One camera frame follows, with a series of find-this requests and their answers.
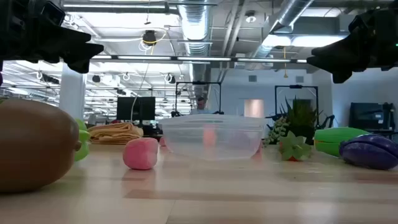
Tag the person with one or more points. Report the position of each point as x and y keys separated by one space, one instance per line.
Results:
x=201 y=104

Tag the clear plastic tupperware container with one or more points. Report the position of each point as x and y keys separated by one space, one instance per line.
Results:
x=186 y=124

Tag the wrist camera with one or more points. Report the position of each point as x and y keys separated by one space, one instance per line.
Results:
x=53 y=14
x=359 y=23

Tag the round ceiling fixture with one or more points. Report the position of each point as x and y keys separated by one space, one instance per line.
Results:
x=250 y=17

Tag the white building pillar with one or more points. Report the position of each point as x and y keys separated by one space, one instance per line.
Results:
x=72 y=93

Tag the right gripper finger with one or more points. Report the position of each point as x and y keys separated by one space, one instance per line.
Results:
x=339 y=67
x=342 y=45

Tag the brown toy potato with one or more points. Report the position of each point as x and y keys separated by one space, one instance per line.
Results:
x=34 y=146

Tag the black metal station frame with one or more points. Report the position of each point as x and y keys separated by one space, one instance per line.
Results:
x=199 y=82
x=295 y=86

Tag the black cabinet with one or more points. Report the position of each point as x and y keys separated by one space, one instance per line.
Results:
x=370 y=116

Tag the black computer monitor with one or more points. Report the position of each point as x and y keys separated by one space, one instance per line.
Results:
x=127 y=109

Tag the slanted silver ventilation duct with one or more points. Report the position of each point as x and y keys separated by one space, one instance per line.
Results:
x=289 y=12

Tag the potted green plant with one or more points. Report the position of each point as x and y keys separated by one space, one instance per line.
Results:
x=300 y=121

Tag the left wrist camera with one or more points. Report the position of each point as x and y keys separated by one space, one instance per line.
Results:
x=53 y=14

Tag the light green toy vegetable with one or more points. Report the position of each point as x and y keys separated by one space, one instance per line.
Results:
x=81 y=140

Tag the green toy cucumber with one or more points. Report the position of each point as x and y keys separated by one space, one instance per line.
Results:
x=329 y=140

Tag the folded orange cloth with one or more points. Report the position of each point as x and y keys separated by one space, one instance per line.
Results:
x=115 y=133

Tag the LED light bar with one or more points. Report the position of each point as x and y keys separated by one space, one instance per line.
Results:
x=202 y=58

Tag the pink door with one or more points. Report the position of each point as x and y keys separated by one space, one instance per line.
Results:
x=254 y=108

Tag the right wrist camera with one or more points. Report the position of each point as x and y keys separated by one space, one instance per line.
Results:
x=359 y=23

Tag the purple toy eggplant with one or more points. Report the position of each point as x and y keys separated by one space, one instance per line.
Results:
x=370 y=152

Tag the red toy strawberry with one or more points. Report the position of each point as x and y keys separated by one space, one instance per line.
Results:
x=295 y=149

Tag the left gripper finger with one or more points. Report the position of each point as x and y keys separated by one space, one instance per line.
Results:
x=77 y=35
x=84 y=57

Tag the round silver ventilation duct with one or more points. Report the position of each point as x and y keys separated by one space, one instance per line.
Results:
x=194 y=31

